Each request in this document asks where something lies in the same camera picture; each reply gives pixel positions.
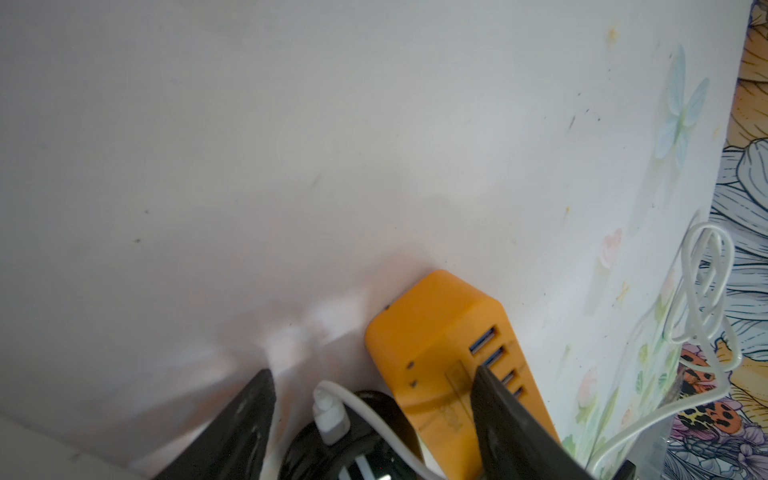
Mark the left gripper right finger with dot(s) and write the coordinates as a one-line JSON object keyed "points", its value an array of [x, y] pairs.
{"points": [[512, 444]]}

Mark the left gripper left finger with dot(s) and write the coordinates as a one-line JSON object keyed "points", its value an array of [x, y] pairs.
{"points": [[233, 445]]}

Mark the orange power strip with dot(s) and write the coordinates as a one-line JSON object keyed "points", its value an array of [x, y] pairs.
{"points": [[427, 345]]}

